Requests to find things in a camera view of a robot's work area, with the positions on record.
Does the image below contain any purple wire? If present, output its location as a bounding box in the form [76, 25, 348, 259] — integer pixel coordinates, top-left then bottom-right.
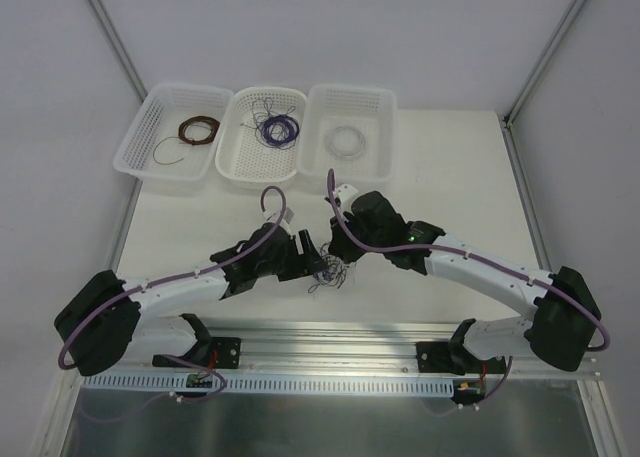
[240, 96, 302, 149]
[307, 244, 357, 294]

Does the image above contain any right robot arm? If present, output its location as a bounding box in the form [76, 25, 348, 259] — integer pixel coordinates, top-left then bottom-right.
[325, 185, 610, 375]

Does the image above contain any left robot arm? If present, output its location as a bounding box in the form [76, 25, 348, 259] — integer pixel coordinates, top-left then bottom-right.
[54, 223, 327, 377]

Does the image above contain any right white perforated basket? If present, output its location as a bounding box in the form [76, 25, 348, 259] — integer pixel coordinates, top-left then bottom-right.
[296, 84, 397, 187]

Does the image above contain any white perforated basket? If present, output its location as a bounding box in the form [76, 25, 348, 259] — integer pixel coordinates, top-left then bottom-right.
[113, 82, 234, 184]
[296, 84, 397, 187]
[215, 87, 307, 189]

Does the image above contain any middle white perforated basket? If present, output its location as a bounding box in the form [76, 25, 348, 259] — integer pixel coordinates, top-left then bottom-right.
[215, 87, 307, 189]

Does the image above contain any left white perforated basket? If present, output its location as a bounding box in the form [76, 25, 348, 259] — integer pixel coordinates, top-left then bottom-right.
[113, 82, 234, 184]

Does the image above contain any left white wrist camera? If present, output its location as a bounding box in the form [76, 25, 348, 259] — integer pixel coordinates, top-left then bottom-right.
[262, 207, 294, 228]

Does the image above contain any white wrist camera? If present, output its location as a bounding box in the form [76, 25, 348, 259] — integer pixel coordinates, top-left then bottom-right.
[262, 207, 294, 228]
[329, 184, 359, 221]

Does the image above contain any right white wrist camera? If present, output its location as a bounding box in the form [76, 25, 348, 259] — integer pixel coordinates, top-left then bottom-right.
[329, 184, 359, 221]

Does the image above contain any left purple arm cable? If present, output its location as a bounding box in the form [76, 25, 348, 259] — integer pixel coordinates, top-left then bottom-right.
[58, 185, 289, 373]

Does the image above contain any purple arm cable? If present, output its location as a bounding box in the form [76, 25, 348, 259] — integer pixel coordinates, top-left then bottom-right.
[58, 185, 289, 373]
[324, 169, 614, 353]

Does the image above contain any white coiled wire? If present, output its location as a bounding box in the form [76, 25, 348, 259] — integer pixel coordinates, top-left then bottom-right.
[324, 125, 367, 159]

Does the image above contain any aluminium mounting rail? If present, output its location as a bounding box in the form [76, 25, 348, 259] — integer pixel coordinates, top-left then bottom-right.
[59, 317, 601, 378]

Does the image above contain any purple coiled wire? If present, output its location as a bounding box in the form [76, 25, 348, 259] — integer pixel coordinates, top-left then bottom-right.
[240, 96, 302, 149]

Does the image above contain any brown coiled wire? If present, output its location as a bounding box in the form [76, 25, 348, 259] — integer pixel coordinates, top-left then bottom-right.
[152, 115, 222, 166]

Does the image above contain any white slotted cable duct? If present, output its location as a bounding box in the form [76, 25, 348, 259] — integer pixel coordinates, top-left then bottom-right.
[84, 371, 454, 399]

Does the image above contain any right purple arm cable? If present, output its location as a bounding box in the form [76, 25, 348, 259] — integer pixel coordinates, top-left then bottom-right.
[324, 169, 614, 353]

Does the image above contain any right aluminium frame post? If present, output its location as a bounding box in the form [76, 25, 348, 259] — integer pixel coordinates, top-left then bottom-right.
[504, 0, 590, 129]

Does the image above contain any aluminium frame post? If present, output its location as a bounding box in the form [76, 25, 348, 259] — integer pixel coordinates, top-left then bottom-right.
[504, 0, 590, 129]
[85, 0, 148, 103]

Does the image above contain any left aluminium frame post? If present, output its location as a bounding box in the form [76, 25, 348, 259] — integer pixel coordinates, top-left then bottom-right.
[85, 0, 148, 103]

